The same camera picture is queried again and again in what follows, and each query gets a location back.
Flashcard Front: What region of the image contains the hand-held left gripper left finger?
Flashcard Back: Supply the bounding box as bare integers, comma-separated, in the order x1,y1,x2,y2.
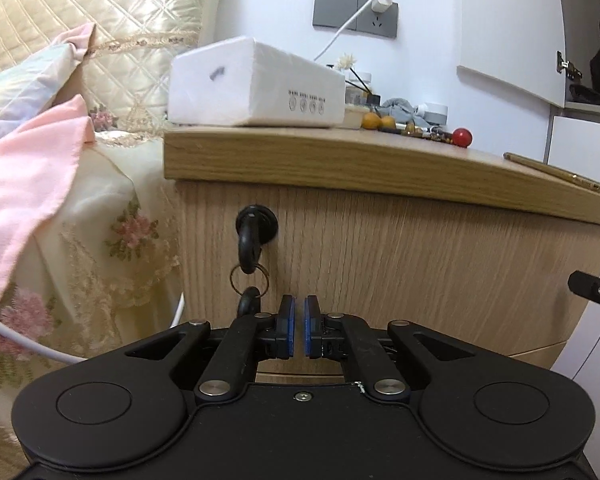
125,294,297,401

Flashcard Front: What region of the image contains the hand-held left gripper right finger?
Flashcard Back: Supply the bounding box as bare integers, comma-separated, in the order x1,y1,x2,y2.
304,294,476,402

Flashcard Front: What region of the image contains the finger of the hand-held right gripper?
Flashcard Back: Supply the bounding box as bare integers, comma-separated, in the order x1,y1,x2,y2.
568,271,600,311

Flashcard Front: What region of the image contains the wooden drawer with lock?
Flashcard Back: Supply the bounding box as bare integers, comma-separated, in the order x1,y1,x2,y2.
177,180,600,361

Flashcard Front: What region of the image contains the wooden drawer without lock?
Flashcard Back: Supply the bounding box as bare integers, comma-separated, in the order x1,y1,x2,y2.
255,342,567,386

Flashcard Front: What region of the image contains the black key in lock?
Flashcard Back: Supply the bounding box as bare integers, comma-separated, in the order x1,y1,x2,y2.
235,205,280,275

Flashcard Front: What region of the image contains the gold smartphone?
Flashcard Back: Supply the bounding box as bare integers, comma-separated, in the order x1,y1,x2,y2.
503,151,600,197

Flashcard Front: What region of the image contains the white cabinet door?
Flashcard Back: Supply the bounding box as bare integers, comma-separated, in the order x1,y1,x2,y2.
545,110,600,381

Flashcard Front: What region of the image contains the wooden nightstand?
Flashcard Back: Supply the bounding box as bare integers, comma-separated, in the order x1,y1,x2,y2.
163,125,600,386

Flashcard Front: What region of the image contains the cream floral bed sheet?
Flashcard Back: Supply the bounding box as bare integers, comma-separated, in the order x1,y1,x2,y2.
0,105,186,461

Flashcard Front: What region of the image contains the metal door hinge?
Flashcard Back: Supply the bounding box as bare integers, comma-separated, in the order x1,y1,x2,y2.
555,51,583,81

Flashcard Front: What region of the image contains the grey cloth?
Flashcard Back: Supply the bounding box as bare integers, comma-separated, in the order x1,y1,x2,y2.
380,97,431,128

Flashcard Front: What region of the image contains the white round device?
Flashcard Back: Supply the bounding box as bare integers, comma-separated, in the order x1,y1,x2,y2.
417,103,448,126

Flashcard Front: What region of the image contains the white capped bottle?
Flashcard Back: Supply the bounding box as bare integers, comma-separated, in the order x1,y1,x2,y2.
347,71,373,106

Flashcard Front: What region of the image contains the white tissue pack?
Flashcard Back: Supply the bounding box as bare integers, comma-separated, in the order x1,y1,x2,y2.
167,36,347,128

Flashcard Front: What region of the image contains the white wardrobe door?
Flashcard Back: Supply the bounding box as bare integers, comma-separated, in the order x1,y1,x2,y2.
455,0,567,109

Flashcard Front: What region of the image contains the pink blanket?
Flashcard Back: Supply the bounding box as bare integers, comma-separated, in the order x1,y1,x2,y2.
0,95,92,311

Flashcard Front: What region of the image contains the cream quilted headboard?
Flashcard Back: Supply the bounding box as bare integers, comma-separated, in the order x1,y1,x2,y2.
0,0,228,126

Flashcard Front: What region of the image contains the pastel rainbow pillow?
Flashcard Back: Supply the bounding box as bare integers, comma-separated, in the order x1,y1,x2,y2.
0,22,97,136

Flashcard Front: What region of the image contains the bead bracelet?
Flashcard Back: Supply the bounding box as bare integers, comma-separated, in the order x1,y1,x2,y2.
405,124,456,144

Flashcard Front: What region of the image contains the white charger cable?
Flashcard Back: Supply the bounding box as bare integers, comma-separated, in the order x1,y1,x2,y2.
312,0,376,63

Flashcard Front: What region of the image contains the grey wall socket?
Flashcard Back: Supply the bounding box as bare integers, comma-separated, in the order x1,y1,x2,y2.
356,0,399,40

